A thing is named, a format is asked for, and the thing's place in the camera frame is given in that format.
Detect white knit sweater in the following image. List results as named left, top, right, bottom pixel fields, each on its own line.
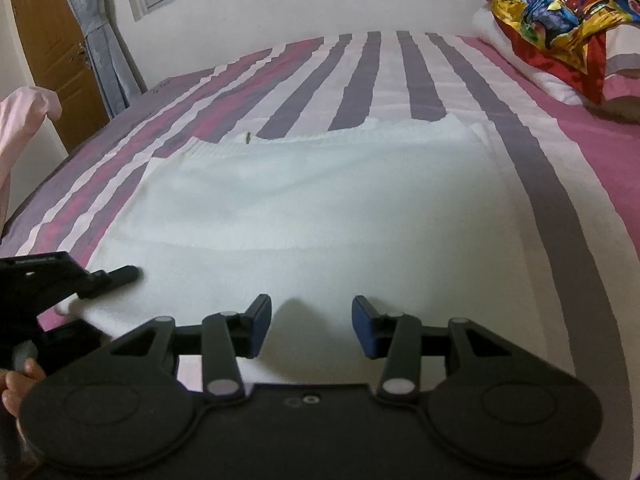
left=54, top=114, right=551, bottom=397

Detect light pink floral blanket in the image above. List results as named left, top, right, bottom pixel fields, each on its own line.
left=0, top=86, right=64, bottom=231

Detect striped pink purple bed sheet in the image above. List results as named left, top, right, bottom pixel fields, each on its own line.
left=0, top=30, right=640, bottom=441

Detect brown wooden door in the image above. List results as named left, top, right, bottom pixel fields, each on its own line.
left=7, top=0, right=112, bottom=137

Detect person's left hand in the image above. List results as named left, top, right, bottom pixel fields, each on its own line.
left=0, top=357, right=49, bottom=422

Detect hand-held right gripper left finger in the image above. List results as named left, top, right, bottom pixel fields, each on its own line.
left=107, top=294, right=273, bottom=405

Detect grey curtain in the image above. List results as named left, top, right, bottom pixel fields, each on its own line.
left=52, top=0, right=149, bottom=122

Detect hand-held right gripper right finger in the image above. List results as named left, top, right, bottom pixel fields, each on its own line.
left=351, top=295, right=511, bottom=405

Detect white pillow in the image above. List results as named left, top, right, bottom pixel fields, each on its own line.
left=472, top=6, right=602, bottom=107

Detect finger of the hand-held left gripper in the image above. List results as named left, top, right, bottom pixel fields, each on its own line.
left=89, top=265, right=145, bottom=297

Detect colourful printed cloth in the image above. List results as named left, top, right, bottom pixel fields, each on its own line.
left=477, top=0, right=640, bottom=106

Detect pink striped pillow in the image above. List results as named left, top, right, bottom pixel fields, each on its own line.
left=601, top=25, right=640, bottom=124

